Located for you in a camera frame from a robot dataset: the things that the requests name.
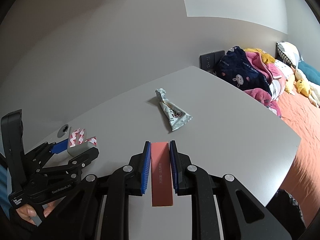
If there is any pink fleece blanket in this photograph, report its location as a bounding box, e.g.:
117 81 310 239
244 51 283 118

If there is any person's left hand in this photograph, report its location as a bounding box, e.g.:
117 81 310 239
15 201 57 227

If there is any white goose plush toy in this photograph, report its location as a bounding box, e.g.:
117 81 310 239
309 81 320 108

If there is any checkered pillow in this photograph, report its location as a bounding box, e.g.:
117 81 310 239
276 42 300 69

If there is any teal pillow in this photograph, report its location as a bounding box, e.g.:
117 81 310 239
297 60 320 85

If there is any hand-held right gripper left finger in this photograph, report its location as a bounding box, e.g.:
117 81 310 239
32 141 152 240

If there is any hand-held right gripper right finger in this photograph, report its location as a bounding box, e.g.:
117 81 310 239
169 140 285 240

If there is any dark fuzzy cloth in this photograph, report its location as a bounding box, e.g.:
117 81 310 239
265 189 306 240

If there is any grey plastic block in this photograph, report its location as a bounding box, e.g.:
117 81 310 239
67 128 98 157

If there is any dark wall socket panel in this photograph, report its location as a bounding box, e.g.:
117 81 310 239
213 50 225 68
199 52 215 71

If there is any bed with orange sheet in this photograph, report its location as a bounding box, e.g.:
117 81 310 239
275 90 320 230

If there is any orange carton box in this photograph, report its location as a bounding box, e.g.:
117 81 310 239
150 142 175 207

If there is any crumpled silver snack wrapper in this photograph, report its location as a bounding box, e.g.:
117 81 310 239
155 88 192 132

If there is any white dotted pillow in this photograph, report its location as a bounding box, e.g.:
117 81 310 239
274 60 294 80

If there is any pile of clothes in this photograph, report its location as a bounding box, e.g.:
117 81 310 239
215 46 273 98

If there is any yellow plush cloth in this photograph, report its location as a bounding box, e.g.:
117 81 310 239
244 47 275 64

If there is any yellow duck plush toy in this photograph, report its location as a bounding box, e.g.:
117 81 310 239
296 79 312 97

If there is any round desk cable grommet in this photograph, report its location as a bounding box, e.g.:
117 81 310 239
57 124 70 137

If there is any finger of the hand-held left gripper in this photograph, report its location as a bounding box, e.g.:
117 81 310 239
37 147 100 178
24 139 70 171

